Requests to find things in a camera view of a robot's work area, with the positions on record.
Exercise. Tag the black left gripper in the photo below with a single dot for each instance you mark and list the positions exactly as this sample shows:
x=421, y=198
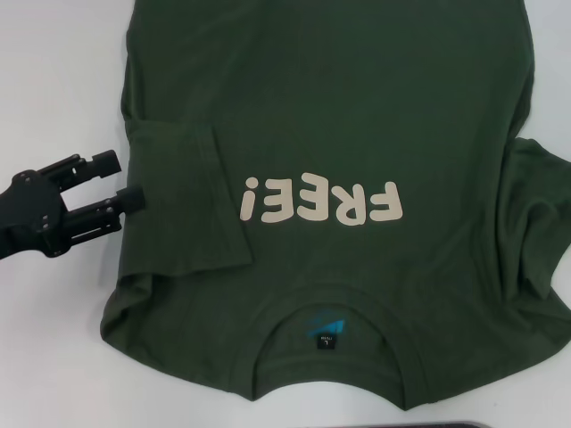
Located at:
x=33, y=214

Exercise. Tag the dark green FREE t-shirt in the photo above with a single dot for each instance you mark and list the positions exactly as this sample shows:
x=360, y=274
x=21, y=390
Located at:
x=312, y=89

